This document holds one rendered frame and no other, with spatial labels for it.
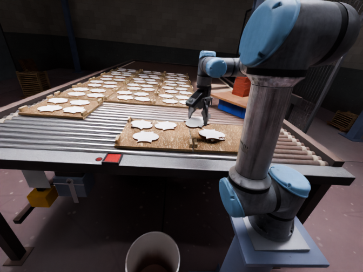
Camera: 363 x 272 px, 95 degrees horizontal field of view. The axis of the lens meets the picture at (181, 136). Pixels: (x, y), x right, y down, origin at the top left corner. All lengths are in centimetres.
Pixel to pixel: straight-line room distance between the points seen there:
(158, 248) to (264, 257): 83
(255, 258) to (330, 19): 62
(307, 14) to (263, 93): 14
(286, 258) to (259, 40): 63
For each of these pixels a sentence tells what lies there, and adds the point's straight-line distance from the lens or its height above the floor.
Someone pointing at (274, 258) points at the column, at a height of 87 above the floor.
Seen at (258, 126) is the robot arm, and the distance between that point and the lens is 42.
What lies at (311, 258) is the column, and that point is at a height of 87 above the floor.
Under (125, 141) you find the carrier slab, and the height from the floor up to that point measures 94.
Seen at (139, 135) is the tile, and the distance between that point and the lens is 97.
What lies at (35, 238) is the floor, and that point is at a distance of 190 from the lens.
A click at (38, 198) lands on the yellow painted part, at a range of 114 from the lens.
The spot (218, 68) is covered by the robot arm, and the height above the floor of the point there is 135.
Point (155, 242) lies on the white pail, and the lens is 131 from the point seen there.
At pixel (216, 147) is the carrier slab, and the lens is 96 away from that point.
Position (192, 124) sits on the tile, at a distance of 89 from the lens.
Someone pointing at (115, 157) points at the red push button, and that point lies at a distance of 85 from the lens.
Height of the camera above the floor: 142
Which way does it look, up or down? 29 degrees down
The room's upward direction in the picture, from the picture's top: 6 degrees clockwise
